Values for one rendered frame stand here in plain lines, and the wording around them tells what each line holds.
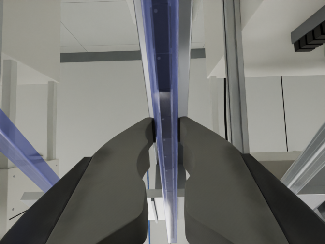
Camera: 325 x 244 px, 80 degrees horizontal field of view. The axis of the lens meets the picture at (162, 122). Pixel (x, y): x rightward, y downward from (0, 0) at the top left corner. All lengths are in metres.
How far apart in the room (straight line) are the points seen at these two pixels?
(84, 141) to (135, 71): 0.88
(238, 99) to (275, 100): 1.74
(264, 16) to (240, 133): 0.30
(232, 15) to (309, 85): 1.95
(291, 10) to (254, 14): 0.08
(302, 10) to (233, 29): 0.16
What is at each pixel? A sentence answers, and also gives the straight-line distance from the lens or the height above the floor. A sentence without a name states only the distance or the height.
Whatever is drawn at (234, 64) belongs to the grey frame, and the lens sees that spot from 0.60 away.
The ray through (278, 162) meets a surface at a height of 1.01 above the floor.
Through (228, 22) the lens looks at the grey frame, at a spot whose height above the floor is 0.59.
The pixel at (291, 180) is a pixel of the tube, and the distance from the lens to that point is 0.21.
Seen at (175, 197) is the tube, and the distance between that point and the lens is 0.20.
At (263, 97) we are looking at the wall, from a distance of 2.27.
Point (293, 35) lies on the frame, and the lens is 0.72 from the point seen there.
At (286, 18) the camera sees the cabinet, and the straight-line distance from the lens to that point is 0.65.
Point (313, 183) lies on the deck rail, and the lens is 0.40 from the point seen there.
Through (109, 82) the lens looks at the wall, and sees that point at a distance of 2.13.
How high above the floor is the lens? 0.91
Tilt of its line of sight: 5 degrees down
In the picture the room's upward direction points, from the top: 178 degrees clockwise
